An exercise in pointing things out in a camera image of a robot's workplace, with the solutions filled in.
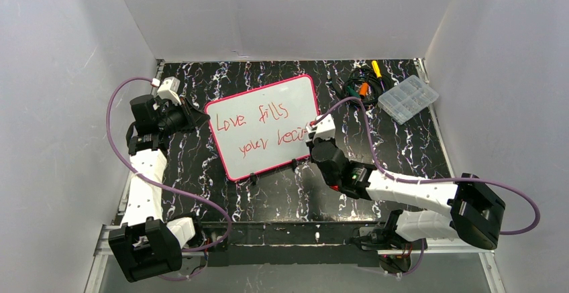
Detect black coiled cable bundle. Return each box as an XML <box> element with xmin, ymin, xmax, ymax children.
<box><xmin>329</xmin><ymin>66</ymin><xmax>399</xmax><ymax>109</ymax></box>

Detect clear plastic compartment box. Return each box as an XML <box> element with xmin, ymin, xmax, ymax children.
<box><xmin>378</xmin><ymin>75</ymin><xmax>439</xmax><ymax>125</ymax></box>

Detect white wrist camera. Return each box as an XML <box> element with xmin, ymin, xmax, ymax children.
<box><xmin>308</xmin><ymin>114</ymin><xmax>335</xmax><ymax>141</ymax></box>
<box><xmin>157</xmin><ymin>76</ymin><xmax>181</xmax><ymax>106</ymax></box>

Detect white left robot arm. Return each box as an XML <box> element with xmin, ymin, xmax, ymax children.
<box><xmin>109</xmin><ymin>92</ymin><xmax>209</xmax><ymax>282</ymax></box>

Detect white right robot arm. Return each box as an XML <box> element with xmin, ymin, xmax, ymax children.
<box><xmin>307</xmin><ymin>133</ymin><xmax>505</xmax><ymax>250</ymax></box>

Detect aluminium front frame rail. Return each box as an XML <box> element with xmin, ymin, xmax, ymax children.
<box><xmin>85</xmin><ymin>222</ymin><xmax>505</xmax><ymax>292</ymax></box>

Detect pink framed whiteboard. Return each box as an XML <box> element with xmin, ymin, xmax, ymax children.
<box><xmin>205</xmin><ymin>75</ymin><xmax>319</xmax><ymax>181</ymax></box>

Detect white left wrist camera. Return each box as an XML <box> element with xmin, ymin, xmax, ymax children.
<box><xmin>157</xmin><ymin>76</ymin><xmax>181</xmax><ymax>106</ymax></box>

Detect yellow handled screwdriver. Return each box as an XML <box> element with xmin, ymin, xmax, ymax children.
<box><xmin>372</xmin><ymin>60</ymin><xmax>382</xmax><ymax>79</ymax></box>

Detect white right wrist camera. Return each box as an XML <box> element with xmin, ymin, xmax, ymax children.
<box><xmin>308</xmin><ymin>114</ymin><xmax>335</xmax><ymax>141</ymax></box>

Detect orange cable connector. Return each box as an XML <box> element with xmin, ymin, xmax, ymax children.
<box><xmin>358</xmin><ymin>82</ymin><xmax>370</xmax><ymax>100</ymax></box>

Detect green cable connector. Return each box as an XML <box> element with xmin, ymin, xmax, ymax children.
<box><xmin>345</xmin><ymin>86</ymin><xmax>359</xmax><ymax>97</ymax></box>

